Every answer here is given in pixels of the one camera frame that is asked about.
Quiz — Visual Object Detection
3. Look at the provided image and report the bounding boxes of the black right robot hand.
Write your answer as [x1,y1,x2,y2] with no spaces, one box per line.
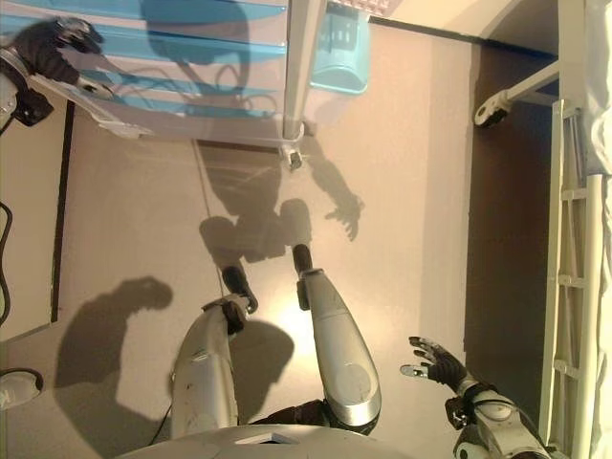
[400,336,469,386]

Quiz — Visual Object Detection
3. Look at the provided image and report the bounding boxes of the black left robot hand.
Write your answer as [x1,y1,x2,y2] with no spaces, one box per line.
[18,16,117,101]

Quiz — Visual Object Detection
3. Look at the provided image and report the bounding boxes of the blue white cart drawer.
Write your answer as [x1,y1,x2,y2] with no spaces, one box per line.
[45,0,291,24]
[76,64,281,104]
[0,11,289,64]
[117,90,277,120]

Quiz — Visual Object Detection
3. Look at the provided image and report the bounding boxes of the silver right robot leg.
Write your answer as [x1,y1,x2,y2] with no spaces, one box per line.
[290,243,383,437]

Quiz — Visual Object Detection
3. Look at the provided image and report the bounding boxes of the silver robot leg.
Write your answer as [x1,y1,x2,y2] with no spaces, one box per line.
[169,265,259,440]
[290,243,383,437]

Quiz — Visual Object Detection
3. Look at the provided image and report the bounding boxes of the grey robot torso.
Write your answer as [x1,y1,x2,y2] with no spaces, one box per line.
[114,399,412,459]

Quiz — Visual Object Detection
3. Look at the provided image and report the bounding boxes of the silver left robot leg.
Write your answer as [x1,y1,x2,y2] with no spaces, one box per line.
[169,265,259,440]

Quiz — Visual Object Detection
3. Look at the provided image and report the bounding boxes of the white medical cart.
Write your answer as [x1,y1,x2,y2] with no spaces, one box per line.
[0,0,319,159]

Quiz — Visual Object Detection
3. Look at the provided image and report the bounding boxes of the cart caster wheel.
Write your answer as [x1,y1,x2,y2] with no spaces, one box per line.
[280,144,306,172]

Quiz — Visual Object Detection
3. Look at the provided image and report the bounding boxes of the bed caster wheel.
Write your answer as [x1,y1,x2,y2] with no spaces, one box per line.
[472,93,512,129]

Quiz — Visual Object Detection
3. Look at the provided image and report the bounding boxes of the light blue waste bin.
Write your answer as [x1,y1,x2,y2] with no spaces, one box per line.
[308,0,373,97]

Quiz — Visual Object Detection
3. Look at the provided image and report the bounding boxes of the white lattice basket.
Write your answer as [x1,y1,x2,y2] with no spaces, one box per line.
[329,0,399,19]

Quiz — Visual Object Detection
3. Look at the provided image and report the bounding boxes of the white round floor device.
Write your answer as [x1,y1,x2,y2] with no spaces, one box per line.
[0,366,45,408]

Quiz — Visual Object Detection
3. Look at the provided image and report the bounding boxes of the white hospital bed frame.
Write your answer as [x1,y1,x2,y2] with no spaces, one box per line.
[472,0,612,459]

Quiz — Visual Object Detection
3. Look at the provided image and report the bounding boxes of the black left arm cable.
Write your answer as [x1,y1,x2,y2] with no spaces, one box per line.
[0,112,13,329]

